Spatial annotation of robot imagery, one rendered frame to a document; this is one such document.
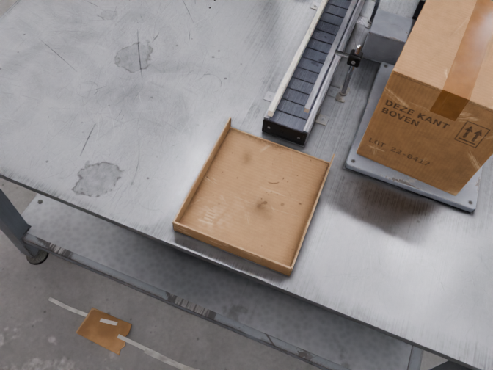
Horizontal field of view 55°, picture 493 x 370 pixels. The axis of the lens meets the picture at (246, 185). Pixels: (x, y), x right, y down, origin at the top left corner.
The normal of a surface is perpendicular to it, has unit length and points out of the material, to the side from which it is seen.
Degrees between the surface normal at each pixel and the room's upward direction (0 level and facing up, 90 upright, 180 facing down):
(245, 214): 0
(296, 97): 0
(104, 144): 0
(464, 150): 90
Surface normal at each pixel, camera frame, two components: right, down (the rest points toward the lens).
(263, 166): 0.06, -0.51
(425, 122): -0.45, 0.75
